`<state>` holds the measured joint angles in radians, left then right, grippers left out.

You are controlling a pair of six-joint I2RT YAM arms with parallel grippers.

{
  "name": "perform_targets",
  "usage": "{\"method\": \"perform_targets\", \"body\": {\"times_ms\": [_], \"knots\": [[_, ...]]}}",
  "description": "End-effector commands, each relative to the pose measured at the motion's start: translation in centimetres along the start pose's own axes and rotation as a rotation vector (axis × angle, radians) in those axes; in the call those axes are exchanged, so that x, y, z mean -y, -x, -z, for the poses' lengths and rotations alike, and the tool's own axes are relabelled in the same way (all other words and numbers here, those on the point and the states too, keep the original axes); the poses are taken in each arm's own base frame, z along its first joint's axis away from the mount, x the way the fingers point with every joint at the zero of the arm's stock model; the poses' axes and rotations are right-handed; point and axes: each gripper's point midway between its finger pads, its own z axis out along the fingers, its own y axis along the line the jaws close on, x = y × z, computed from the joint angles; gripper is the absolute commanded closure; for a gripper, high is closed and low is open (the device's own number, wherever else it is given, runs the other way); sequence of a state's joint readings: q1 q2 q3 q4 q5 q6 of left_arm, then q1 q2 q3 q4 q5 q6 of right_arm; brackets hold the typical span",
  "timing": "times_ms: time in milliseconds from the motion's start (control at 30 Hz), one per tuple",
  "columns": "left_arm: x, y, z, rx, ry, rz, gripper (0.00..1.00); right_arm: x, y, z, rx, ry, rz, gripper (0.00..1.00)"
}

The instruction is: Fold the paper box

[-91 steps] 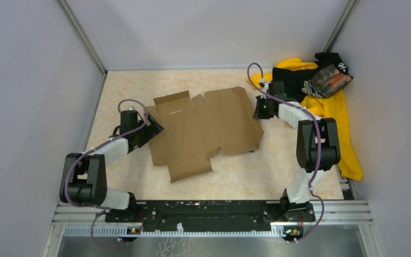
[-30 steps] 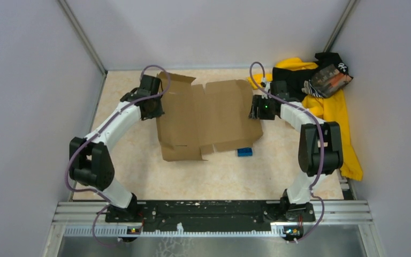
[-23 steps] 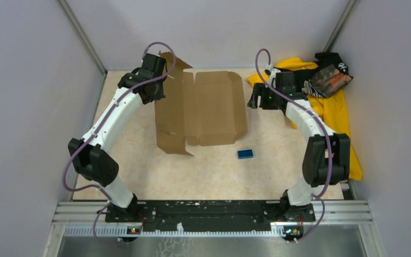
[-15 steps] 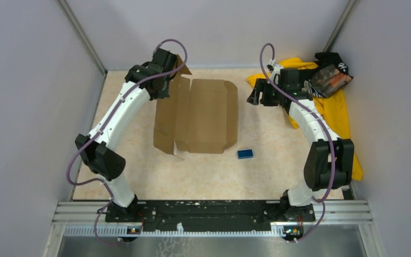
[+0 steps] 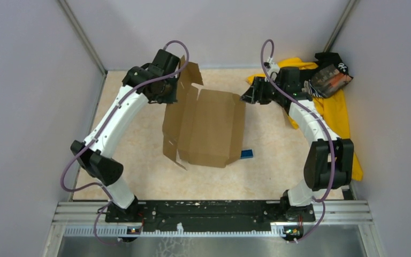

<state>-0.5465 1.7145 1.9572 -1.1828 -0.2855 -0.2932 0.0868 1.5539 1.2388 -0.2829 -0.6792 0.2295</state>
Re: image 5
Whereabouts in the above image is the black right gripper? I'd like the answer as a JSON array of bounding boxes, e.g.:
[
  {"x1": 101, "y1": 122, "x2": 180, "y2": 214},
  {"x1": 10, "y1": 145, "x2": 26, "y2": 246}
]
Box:
[{"x1": 240, "y1": 76, "x2": 285, "y2": 105}]

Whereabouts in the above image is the brown cardboard box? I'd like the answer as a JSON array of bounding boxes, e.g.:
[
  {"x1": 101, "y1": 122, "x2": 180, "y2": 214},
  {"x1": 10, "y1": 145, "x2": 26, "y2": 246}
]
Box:
[{"x1": 162, "y1": 62, "x2": 246, "y2": 169}]

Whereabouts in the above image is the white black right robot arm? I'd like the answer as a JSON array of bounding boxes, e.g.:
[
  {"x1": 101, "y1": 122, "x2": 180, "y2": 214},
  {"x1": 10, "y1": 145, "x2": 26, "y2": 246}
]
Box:
[{"x1": 240, "y1": 67, "x2": 354, "y2": 221}]

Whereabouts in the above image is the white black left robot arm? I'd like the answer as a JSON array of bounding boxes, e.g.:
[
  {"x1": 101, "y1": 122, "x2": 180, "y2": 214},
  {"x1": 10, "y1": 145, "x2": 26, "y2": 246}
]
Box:
[{"x1": 70, "y1": 49, "x2": 180, "y2": 222}]

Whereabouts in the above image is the small blue block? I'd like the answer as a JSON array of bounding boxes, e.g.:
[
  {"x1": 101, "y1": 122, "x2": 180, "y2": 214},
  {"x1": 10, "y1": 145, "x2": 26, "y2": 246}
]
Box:
[{"x1": 240, "y1": 149, "x2": 254, "y2": 159}]

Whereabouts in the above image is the patterned grey pouch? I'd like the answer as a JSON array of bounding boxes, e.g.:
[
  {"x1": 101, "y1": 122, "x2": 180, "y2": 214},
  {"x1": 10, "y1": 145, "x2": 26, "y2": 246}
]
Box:
[{"x1": 303, "y1": 62, "x2": 353, "y2": 99}]

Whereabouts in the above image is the black cloth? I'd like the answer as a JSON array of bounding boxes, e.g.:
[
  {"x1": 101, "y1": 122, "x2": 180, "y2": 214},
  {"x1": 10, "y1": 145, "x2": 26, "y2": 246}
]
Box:
[{"x1": 301, "y1": 52, "x2": 344, "y2": 81}]

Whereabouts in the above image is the yellow cloth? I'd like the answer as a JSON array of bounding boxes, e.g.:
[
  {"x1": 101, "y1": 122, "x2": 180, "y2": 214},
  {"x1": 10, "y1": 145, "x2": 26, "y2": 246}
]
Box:
[{"x1": 246, "y1": 57, "x2": 364, "y2": 181}]

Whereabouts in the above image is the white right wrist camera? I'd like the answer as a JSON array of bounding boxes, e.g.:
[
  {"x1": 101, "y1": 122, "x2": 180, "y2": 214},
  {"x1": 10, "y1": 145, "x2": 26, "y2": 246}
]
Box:
[{"x1": 264, "y1": 62, "x2": 280, "y2": 81}]

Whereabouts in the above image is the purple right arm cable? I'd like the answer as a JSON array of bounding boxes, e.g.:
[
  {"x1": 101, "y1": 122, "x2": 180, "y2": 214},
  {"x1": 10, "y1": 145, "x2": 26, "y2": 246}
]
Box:
[{"x1": 260, "y1": 39, "x2": 336, "y2": 244}]

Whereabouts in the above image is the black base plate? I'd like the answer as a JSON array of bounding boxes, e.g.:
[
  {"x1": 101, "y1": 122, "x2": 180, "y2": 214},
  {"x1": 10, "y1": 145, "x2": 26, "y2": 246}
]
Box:
[{"x1": 105, "y1": 198, "x2": 316, "y2": 232}]

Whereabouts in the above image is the aluminium frame rail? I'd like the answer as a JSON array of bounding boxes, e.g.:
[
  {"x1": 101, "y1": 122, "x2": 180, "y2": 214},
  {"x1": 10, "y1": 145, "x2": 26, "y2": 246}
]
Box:
[{"x1": 43, "y1": 200, "x2": 384, "y2": 256}]

